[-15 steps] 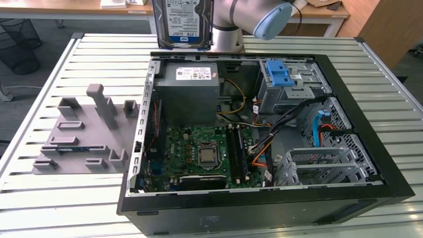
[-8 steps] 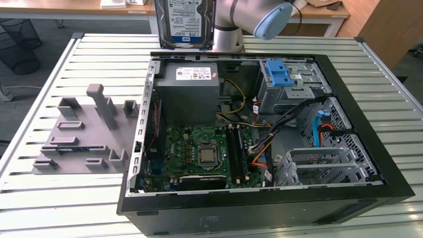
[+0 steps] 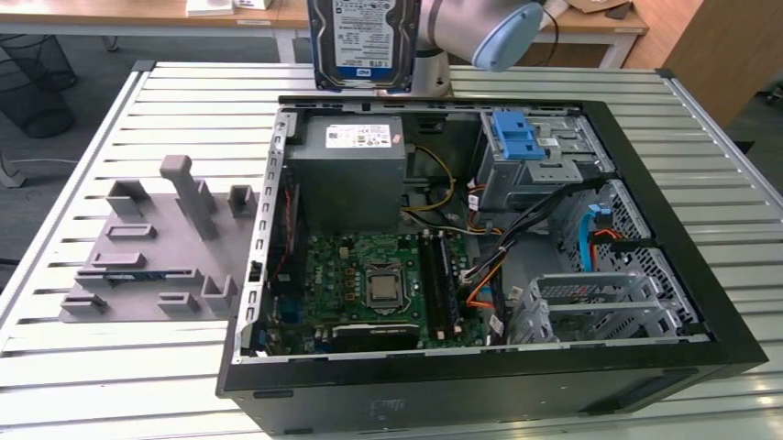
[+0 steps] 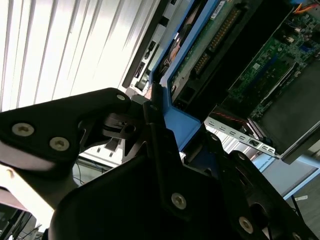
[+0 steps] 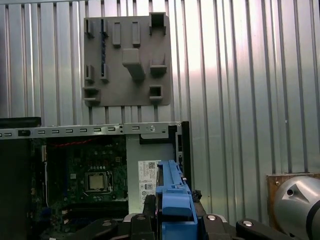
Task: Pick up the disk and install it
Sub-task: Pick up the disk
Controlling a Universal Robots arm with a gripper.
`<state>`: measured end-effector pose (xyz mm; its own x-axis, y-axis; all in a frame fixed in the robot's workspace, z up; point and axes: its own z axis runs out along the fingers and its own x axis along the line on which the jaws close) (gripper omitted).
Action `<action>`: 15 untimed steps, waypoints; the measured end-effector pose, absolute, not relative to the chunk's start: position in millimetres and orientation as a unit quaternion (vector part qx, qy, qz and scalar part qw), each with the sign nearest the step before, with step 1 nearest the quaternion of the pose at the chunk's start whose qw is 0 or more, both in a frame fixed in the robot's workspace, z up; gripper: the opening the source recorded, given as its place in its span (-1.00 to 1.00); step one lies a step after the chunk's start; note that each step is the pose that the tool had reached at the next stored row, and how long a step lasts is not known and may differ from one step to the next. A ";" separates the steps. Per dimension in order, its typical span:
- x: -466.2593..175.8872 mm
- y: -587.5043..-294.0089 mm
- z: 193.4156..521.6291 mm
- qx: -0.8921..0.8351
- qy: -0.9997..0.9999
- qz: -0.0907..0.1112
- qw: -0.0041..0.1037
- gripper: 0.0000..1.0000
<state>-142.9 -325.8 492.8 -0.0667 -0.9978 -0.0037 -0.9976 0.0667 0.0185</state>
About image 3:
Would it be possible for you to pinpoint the orange wire loop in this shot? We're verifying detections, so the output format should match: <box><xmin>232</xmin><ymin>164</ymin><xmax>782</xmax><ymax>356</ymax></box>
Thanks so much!
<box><xmin>466</xmin><ymin>268</ymin><xmax>512</xmax><ymax>317</ymax></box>

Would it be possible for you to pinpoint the silver CPU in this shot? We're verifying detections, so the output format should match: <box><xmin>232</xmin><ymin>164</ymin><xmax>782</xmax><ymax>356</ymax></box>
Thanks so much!
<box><xmin>368</xmin><ymin>273</ymin><xmax>404</xmax><ymax>304</ymax></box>

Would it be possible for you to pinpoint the black PC case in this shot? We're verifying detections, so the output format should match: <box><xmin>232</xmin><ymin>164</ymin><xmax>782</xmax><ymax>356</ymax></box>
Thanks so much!
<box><xmin>215</xmin><ymin>93</ymin><xmax>771</xmax><ymax>436</ymax></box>

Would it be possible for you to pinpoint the black cable bundle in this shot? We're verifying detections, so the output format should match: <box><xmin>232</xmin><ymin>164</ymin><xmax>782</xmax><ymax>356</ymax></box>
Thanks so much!
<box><xmin>462</xmin><ymin>176</ymin><xmax>614</xmax><ymax>285</ymax></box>

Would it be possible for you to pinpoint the RAM slot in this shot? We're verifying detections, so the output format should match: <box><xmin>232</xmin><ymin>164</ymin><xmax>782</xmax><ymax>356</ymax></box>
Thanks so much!
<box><xmin>419</xmin><ymin>231</ymin><xmax>447</xmax><ymax>340</ymax></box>

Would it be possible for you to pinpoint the blue drive bracket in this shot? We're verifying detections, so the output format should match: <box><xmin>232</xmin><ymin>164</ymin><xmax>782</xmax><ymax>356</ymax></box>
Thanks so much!
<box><xmin>491</xmin><ymin>112</ymin><xmax>552</xmax><ymax>161</ymax></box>

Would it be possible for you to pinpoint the black graphics card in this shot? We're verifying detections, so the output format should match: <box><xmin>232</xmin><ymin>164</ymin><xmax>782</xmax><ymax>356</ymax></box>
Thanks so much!
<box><xmin>318</xmin><ymin>320</ymin><xmax>423</xmax><ymax>353</ymax></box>

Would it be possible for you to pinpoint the wooden desk white frame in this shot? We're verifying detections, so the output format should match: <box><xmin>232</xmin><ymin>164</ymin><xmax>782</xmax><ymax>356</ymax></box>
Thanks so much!
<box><xmin>0</xmin><ymin>0</ymin><xmax>650</xmax><ymax>70</ymax></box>

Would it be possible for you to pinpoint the grey power supply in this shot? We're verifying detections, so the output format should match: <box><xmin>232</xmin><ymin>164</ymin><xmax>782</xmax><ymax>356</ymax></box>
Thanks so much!
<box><xmin>286</xmin><ymin>114</ymin><xmax>408</xmax><ymax>235</ymax></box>

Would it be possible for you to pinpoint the black mesh waste bin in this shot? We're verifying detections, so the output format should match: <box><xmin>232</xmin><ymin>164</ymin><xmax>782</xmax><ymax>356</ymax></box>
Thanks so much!
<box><xmin>0</xmin><ymin>34</ymin><xmax>80</xmax><ymax>139</ymax></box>

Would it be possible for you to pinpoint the silver disk bay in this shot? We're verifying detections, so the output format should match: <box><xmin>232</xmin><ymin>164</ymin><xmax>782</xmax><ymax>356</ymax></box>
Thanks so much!
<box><xmin>510</xmin><ymin>269</ymin><xmax>699</xmax><ymax>345</ymax></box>

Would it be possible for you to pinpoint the red twisted fan wire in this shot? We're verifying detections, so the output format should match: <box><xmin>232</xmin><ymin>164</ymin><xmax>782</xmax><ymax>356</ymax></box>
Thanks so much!
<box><xmin>272</xmin><ymin>182</ymin><xmax>299</xmax><ymax>281</ymax></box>

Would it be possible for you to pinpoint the red power wire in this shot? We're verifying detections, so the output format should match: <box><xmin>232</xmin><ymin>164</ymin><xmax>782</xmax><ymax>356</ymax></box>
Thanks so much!
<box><xmin>590</xmin><ymin>230</ymin><xmax>658</xmax><ymax>256</ymax></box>

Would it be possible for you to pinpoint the green motherboard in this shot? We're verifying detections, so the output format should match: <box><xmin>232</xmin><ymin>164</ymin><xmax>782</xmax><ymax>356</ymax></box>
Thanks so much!
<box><xmin>268</xmin><ymin>231</ymin><xmax>510</xmax><ymax>357</ymax></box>

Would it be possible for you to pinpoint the hard disk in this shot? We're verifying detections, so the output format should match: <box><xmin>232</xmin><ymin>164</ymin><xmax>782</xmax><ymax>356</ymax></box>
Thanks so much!
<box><xmin>304</xmin><ymin>0</ymin><xmax>423</xmax><ymax>93</ymax></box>

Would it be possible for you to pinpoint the wooden cabinet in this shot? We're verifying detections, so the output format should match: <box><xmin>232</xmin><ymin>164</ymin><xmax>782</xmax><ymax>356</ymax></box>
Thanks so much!
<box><xmin>623</xmin><ymin>0</ymin><xmax>783</xmax><ymax>129</ymax></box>

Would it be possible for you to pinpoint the yellow wire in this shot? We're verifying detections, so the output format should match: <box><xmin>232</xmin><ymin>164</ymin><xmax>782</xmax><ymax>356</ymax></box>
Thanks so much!
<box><xmin>400</xmin><ymin>145</ymin><xmax>458</xmax><ymax>213</ymax></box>

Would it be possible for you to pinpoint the grey parts rack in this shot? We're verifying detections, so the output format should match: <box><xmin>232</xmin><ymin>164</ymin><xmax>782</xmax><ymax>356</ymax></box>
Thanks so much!
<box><xmin>57</xmin><ymin>154</ymin><xmax>262</xmax><ymax>325</ymax></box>

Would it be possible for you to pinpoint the CPU socket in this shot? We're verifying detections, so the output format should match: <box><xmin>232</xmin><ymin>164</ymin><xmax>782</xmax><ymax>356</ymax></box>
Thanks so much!
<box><xmin>360</xmin><ymin>261</ymin><xmax>412</xmax><ymax>316</ymax></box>

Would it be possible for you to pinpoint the orange wire bundle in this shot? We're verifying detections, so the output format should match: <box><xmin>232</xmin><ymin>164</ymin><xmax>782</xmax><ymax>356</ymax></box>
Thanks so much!
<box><xmin>464</xmin><ymin>181</ymin><xmax>512</xmax><ymax>237</ymax></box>

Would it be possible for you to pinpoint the white floor cable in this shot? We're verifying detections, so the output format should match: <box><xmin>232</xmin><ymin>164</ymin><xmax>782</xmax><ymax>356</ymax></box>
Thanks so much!
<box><xmin>11</xmin><ymin>157</ymin><xmax>84</xmax><ymax>167</ymax></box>

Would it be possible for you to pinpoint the grey floor stand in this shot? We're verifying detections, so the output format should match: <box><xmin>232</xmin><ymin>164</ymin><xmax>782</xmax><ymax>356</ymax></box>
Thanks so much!
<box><xmin>0</xmin><ymin>150</ymin><xmax>29</xmax><ymax>189</ymax></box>

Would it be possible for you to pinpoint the blue wire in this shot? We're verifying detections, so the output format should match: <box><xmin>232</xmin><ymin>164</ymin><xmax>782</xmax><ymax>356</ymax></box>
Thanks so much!
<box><xmin>576</xmin><ymin>205</ymin><xmax>614</xmax><ymax>276</ymax></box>

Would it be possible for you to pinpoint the brown cardboard box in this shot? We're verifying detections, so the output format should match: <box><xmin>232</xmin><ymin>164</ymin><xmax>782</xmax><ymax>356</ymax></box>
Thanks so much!
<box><xmin>566</xmin><ymin>0</ymin><xmax>631</xmax><ymax>22</ymax></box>

